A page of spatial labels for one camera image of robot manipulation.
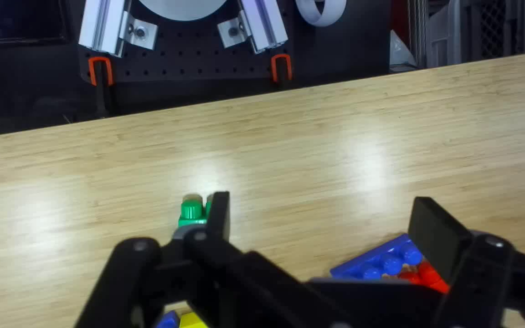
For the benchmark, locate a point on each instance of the green two-stud toy block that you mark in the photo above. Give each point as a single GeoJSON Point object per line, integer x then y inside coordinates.
{"type": "Point", "coordinates": [191, 211]}

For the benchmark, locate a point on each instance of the aluminium angle bracket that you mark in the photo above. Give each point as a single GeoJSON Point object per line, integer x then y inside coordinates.
{"type": "Point", "coordinates": [233, 33]}
{"type": "Point", "coordinates": [140, 33]}

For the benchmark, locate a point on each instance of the orange clamp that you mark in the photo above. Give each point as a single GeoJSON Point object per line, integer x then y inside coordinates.
{"type": "Point", "coordinates": [280, 65]}
{"type": "Point", "coordinates": [100, 67]}

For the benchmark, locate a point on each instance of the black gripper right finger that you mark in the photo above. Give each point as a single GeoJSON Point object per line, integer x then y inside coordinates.
{"type": "Point", "coordinates": [486, 273]}

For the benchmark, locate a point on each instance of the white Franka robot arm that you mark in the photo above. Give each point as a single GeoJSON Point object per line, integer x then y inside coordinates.
{"type": "Point", "coordinates": [180, 7]}

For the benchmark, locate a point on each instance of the white tape roll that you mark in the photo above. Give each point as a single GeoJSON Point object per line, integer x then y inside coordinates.
{"type": "Point", "coordinates": [319, 11]}

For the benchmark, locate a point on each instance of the aluminium extrusion bar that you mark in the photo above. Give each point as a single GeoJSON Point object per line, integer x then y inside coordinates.
{"type": "Point", "coordinates": [104, 23]}
{"type": "Point", "coordinates": [262, 23]}

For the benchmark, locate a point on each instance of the yellow wide toy block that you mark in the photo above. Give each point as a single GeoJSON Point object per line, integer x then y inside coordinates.
{"type": "Point", "coordinates": [193, 319]}

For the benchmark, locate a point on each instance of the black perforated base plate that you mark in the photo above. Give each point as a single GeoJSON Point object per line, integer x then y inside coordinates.
{"type": "Point", "coordinates": [189, 64]}

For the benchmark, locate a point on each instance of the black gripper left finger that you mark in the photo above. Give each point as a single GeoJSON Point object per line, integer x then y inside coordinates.
{"type": "Point", "coordinates": [213, 266]}

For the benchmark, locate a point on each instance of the red four-stud toy block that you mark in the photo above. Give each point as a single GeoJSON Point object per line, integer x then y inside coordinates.
{"type": "Point", "coordinates": [428, 279]}

